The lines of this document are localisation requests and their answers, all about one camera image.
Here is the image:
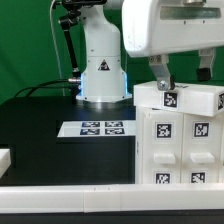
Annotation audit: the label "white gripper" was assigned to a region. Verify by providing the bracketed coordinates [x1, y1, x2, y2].
[122, 0, 224, 91]

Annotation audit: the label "white cabinet top block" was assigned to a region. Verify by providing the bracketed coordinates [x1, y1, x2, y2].
[134, 81, 224, 117]

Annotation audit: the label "white cabinet door panel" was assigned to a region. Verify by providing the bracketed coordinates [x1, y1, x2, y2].
[181, 114, 223, 184]
[142, 110, 183, 184]

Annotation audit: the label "white cabinet body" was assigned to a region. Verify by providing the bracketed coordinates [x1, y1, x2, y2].
[135, 107, 224, 184]

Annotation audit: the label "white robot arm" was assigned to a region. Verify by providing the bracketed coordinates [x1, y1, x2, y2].
[79, 0, 224, 103]

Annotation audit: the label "white base marker plate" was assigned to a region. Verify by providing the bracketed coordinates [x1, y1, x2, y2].
[58, 120, 136, 138]

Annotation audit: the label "black and grey cables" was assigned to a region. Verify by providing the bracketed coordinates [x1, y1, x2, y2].
[13, 0, 83, 98]

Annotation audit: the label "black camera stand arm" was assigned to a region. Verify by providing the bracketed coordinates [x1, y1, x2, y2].
[53, 0, 107, 78]

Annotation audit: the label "white workspace border frame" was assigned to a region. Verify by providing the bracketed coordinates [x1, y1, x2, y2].
[0, 183, 224, 214]

